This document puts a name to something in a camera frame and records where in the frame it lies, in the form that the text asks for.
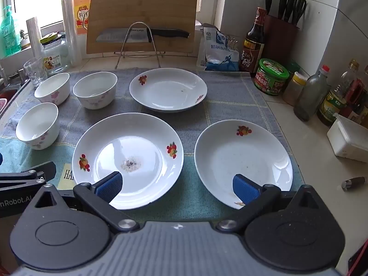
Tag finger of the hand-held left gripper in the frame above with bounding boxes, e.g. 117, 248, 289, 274
0, 161, 57, 192

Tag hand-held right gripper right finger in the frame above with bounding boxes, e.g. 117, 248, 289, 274
216, 174, 321, 233

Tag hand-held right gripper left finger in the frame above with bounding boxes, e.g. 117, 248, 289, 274
34, 172, 139, 234

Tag white plate with fruit print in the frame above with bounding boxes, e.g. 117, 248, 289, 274
129, 68, 208, 112
72, 113, 184, 210
194, 118, 294, 210

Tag white bowl with pink flowers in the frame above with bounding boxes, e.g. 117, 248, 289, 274
73, 72, 118, 110
34, 73, 71, 106
15, 103, 60, 150

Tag grey and teal checked mat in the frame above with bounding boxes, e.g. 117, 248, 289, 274
0, 67, 305, 222

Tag steel sink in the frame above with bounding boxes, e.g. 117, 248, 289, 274
0, 72, 31, 104

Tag clear glass cup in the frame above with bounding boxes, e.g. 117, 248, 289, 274
23, 57, 48, 87

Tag yellow lidded spice jar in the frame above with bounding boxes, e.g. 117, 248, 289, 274
283, 72, 308, 106

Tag labelled glass jar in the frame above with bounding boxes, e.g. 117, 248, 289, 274
40, 33, 72, 74

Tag red capped glass bottle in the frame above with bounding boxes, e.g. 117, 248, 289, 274
294, 65, 331, 121

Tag green lidded sauce jar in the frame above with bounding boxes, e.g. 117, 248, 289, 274
253, 58, 289, 96

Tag white plastic box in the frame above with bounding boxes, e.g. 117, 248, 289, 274
327, 113, 368, 163

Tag yellow labelled oil bottle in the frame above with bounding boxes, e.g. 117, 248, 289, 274
317, 60, 360, 126

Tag green capped spice jar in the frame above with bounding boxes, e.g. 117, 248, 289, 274
287, 62, 301, 77

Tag short clear plastic wrap roll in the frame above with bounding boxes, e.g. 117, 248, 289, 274
26, 17, 43, 61

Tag dark soy sauce bottle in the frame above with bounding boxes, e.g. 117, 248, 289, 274
243, 7, 268, 74

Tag white and blue salt bag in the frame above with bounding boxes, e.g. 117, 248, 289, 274
197, 23, 240, 72

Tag tall clear plastic wrap roll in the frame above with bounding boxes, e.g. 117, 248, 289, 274
61, 0, 82, 66

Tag green detergent bottle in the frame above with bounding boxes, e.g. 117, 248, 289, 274
0, 5, 21, 58

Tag red labelled bottle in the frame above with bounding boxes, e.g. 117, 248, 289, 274
345, 66, 368, 121

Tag brown wooden knife block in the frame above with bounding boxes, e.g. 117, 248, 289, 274
263, 14, 299, 64

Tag large orange oil bottle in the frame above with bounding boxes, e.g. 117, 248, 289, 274
73, 0, 97, 36

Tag bamboo cutting board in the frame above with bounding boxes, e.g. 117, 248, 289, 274
86, 0, 199, 55

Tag black kitchen scissors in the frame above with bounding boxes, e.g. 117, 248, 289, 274
293, 0, 307, 26

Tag black handled kitchen cleaver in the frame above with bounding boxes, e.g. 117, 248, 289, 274
96, 28, 191, 43

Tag steel wire board rack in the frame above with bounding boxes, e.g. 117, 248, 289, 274
113, 22, 166, 69

